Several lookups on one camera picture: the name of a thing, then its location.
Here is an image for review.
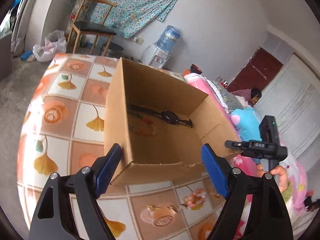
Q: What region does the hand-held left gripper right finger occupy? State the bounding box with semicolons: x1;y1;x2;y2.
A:
201;144;293;240

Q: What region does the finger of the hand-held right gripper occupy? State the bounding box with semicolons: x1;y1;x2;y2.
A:
224;140;268;159

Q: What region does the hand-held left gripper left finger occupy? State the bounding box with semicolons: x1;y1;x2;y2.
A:
29;143;122;240

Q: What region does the pink orange bead bracelet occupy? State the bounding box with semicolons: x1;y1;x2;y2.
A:
184;189;207;210

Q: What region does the brown cardboard box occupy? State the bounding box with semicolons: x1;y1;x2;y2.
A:
103;57;242;186

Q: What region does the black wrist watch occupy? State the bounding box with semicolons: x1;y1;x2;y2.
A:
129;104;193;128

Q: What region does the person's right hand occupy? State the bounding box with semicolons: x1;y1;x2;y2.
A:
271;166;292;193

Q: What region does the blue plush pillow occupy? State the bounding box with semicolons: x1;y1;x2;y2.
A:
230;106;263;165

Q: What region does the white wardrobe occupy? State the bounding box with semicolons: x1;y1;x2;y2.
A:
252;39;320;160

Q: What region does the grey quilted blanket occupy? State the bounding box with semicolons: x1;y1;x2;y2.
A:
206;79;250;110

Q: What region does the leaf patterned tablecloth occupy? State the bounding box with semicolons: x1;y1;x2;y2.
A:
17;52;240;240

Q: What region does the dark red door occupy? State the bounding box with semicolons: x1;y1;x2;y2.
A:
226;47;284;93

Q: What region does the grey trash can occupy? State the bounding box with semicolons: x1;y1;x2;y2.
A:
99;42;124;58

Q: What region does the white water dispenser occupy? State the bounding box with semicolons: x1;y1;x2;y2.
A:
147;44;171;69

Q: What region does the blue water bottle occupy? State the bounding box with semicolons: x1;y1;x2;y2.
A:
157;25;183;53

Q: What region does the white plastic bag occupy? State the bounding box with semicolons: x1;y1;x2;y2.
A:
32;30;67;63

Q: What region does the wooden chair black seat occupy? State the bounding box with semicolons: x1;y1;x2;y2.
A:
65;0;118;55

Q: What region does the teal floral cloth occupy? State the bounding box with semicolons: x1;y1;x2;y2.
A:
67;0;187;39

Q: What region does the grey curtain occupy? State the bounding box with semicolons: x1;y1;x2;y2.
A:
11;0;45;54

